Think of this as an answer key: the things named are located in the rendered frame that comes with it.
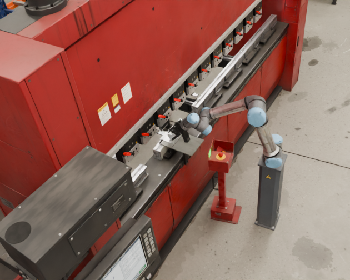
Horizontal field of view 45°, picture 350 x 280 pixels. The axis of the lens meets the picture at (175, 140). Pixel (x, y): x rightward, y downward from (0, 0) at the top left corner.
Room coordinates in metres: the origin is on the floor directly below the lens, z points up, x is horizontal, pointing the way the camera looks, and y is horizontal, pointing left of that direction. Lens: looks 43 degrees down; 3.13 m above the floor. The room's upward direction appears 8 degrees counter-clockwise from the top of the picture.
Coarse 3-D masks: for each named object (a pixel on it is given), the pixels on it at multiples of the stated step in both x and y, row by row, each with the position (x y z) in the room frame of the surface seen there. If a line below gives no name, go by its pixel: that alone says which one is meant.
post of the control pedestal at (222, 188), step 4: (220, 172) 2.27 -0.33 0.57; (220, 176) 2.27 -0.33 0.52; (224, 176) 2.27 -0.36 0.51; (220, 180) 2.27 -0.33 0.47; (224, 180) 2.27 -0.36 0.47; (220, 184) 2.27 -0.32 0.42; (224, 184) 2.26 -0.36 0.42; (220, 188) 2.27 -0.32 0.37; (224, 188) 2.26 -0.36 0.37; (220, 192) 2.27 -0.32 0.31; (224, 192) 2.26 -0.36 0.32; (220, 196) 2.27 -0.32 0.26; (224, 196) 2.26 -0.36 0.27; (220, 200) 2.27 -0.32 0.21; (224, 200) 2.26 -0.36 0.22; (220, 204) 2.27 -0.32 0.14; (224, 204) 2.26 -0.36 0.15
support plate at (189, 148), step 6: (180, 138) 2.27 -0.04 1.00; (192, 138) 2.25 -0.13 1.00; (198, 138) 2.25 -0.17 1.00; (162, 144) 2.24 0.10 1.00; (168, 144) 2.22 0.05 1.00; (174, 144) 2.22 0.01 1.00; (180, 144) 2.21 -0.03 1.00; (186, 144) 2.20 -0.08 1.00; (192, 144) 2.19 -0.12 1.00; (198, 144) 2.18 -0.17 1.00; (180, 150) 2.15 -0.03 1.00; (186, 150) 2.14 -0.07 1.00; (192, 150) 2.13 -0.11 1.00
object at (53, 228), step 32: (96, 160) 1.20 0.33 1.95; (64, 192) 1.05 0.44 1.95; (96, 192) 1.03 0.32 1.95; (128, 192) 1.11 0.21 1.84; (0, 224) 0.94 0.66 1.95; (32, 224) 0.92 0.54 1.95; (64, 224) 0.91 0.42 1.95; (96, 224) 0.96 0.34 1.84; (32, 256) 0.79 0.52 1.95; (64, 256) 0.85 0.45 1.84
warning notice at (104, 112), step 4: (104, 104) 1.87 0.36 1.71; (100, 108) 1.84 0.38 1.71; (104, 108) 1.86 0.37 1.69; (108, 108) 1.89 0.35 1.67; (100, 112) 1.83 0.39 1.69; (104, 112) 1.86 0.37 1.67; (108, 112) 1.88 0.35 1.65; (100, 116) 1.83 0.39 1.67; (104, 116) 1.85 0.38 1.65; (108, 116) 1.87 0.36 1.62; (104, 120) 1.85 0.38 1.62
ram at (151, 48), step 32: (160, 0) 2.38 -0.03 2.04; (192, 0) 2.66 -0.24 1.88; (224, 0) 3.03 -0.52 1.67; (96, 32) 1.93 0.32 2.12; (128, 32) 2.12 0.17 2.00; (160, 32) 2.34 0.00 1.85; (192, 32) 2.64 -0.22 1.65; (96, 64) 1.89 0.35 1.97; (128, 64) 2.08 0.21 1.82; (160, 64) 2.31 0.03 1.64; (192, 64) 2.61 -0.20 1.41; (96, 96) 1.84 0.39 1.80; (160, 96) 2.27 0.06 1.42; (96, 128) 1.79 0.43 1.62; (128, 128) 1.98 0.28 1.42
